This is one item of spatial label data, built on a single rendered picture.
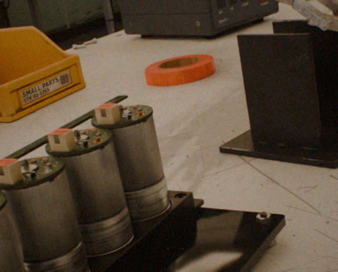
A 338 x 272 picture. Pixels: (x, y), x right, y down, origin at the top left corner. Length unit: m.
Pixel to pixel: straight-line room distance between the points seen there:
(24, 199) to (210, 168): 0.17
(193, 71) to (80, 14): 5.67
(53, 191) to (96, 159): 0.03
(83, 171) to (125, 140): 0.03
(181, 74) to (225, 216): 0.28
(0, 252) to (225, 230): 0.10
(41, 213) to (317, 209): 0.13
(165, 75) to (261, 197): 0.25
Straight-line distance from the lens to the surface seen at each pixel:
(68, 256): 0.23
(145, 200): 0.27
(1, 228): 0.20
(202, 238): 0.27
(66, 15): 6.10
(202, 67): 0.56
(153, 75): 0.56
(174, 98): 0.51
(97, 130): 0.25
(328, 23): 0.34
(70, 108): 0.55
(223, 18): 0.72
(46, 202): 0.22
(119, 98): 0.29
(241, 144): 0.38
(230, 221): 0.28
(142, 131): 0.26
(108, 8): 3.55
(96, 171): 0.24
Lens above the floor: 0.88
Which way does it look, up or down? 18 degrees down
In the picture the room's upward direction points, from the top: 11 degrees counter-clockwise
